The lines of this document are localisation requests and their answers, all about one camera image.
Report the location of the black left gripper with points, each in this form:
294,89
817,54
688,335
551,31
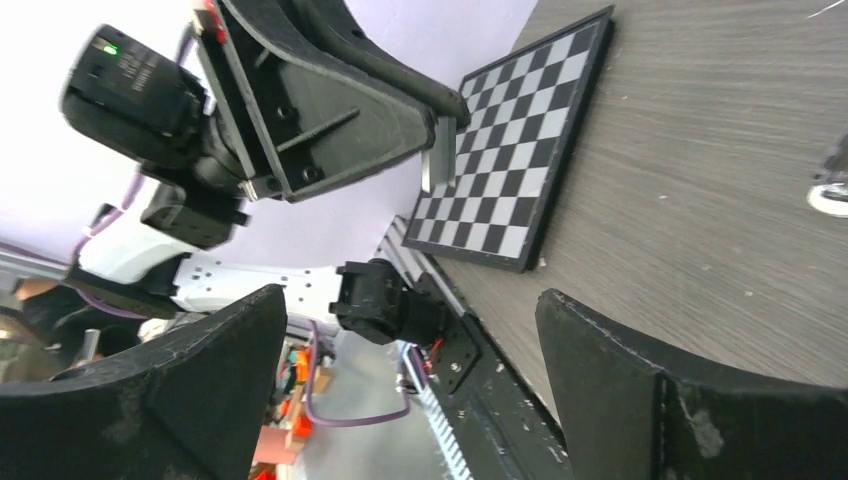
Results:
292,121

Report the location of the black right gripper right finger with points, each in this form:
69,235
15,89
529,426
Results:
635,407

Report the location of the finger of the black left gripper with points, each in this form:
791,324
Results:
331,26

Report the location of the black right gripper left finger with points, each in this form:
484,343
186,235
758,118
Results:
186,405

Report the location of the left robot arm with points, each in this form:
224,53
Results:
139,271

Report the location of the black white checkerboard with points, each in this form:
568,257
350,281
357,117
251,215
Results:
527,110

